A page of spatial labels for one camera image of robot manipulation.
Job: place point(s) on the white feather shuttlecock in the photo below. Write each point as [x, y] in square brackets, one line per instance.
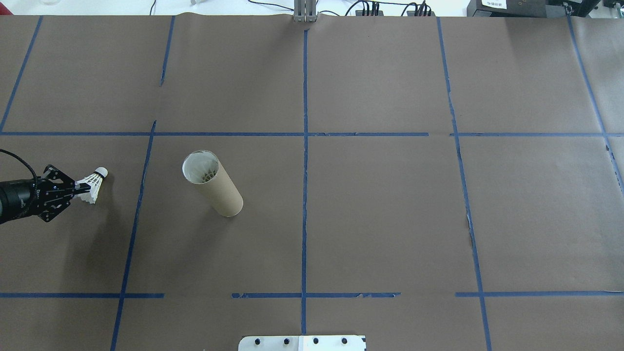
[207, 174]
[95, 187]

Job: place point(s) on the brown cardboard tube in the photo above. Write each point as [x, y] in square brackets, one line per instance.
[222, 192]

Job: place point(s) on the white metal mounting plate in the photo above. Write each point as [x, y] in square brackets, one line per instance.
[268, 343]

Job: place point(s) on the black box with white label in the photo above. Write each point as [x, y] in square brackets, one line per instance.
[526, 9]

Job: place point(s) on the aluminium profile post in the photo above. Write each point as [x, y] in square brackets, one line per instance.
[305, 12]

